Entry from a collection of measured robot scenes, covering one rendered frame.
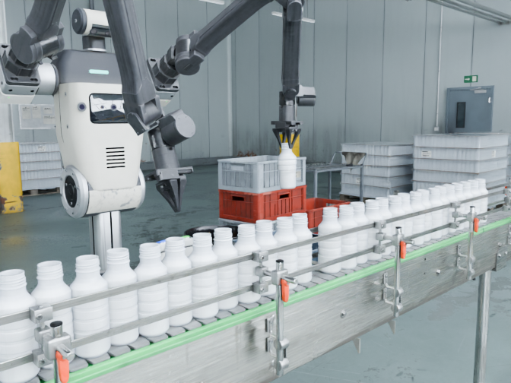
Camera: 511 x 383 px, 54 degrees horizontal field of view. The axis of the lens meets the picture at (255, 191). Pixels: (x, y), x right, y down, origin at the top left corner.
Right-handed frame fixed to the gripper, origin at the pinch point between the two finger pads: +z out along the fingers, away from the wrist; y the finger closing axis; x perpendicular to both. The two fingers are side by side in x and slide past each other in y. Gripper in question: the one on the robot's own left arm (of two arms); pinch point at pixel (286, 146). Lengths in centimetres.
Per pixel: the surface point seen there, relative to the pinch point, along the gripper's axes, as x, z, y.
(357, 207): 24, 13, -46
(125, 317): 94, 24, -45
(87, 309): 101, 20, -45
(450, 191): -30, 15, -48
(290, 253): 53, 20, -47
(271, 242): 59, 17, -46
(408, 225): 0, 22, -49
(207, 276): 77, 20, -46
